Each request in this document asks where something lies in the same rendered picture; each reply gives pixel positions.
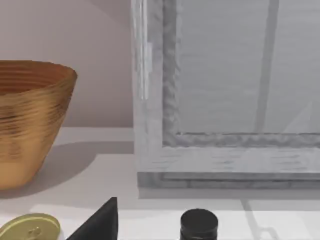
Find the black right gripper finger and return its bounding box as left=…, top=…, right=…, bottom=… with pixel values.
left=65, top=196, right=118, bottom=240

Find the black capped bottle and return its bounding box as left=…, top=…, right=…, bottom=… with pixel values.
left=179, top=208, right=219, bottom=240

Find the brown woven basket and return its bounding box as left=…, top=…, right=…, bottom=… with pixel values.
left=0, top=59, right=78, bottom=191

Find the grey cabinet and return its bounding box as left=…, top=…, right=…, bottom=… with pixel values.
left=130, top=0, right=320, bottom=189

